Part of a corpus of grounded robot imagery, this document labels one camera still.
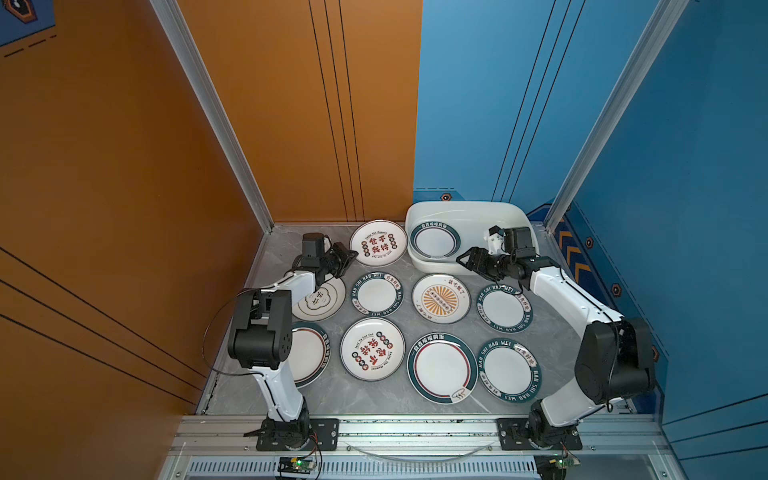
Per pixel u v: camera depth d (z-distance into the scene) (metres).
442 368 0.83
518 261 0.68
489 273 0.79
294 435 0.67
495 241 0.81
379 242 0.99
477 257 0.79
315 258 0.77
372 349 0.87
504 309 0.94
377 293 1.00
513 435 0.72
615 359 0.45
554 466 0.70
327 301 0.97
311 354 0.89
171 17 0.70
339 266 0.87
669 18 0.70
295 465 0.71
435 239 1.16
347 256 0.86
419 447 0.73
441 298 0.98
